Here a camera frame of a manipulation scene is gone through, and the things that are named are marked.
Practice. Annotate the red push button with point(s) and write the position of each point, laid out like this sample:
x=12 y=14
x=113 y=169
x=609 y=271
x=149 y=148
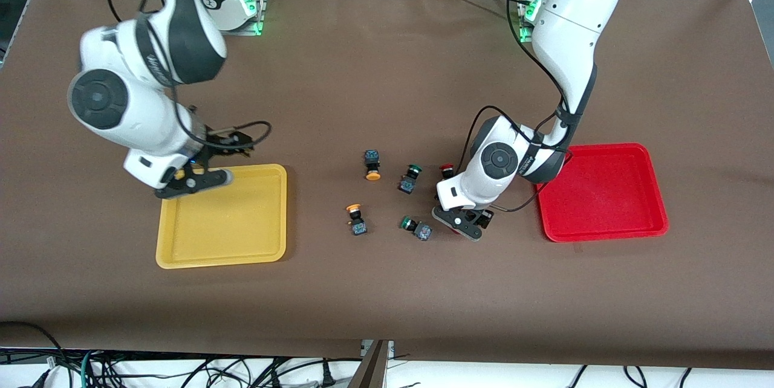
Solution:
x=446 y=168

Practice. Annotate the yellow push button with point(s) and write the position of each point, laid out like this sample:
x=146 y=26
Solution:
x=372 y=163
x=357 y=222

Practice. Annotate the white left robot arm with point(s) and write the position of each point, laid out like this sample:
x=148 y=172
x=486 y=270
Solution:
x=568 y=31

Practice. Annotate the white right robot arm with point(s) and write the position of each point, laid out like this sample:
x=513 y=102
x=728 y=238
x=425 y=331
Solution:
x=121 y=104

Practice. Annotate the green push button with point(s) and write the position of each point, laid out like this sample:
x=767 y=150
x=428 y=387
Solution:
x=409 y=181
x=418 y=229

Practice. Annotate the yellow plastic tray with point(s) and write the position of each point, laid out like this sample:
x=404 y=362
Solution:
x=230 y=225

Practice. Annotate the brown table cover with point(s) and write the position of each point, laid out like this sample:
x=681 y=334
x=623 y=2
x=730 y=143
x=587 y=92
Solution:
x=423 y=291

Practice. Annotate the red plastic tray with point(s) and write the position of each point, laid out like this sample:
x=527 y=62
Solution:
x=604 y=194

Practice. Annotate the black power plug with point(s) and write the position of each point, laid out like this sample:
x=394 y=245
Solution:
x=328 y=376

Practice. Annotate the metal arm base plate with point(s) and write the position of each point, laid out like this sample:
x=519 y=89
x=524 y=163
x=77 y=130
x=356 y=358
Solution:
x=257 y=19
x=525 y=28

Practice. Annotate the aluminium frame profile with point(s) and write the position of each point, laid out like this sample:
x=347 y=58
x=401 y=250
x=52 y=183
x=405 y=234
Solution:
x=373 y=367

